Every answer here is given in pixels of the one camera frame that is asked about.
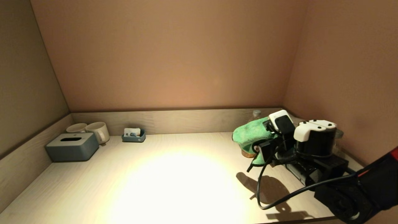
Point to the clear bottle of amber tea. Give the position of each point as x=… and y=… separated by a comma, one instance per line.
x=256, y=112

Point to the green microfibre cloth black hem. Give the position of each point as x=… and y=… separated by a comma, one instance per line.
x=248, y=137

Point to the long wood grain upstand panel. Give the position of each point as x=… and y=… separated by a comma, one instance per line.
x=186, y=122

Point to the small blue-grey tray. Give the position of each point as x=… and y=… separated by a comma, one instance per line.
x=134, y=139

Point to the white sachets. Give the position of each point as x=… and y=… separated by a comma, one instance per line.
x=129, y=132

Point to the red and black right arm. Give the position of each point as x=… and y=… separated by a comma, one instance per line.
x=367, y=186

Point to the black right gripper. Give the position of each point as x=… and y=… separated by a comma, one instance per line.
x=315, y=146

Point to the grey tissue box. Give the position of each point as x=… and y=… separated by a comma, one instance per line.
x=73, y=151

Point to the slanted wood grain upstand panel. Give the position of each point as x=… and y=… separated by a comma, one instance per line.
x=25, y=168

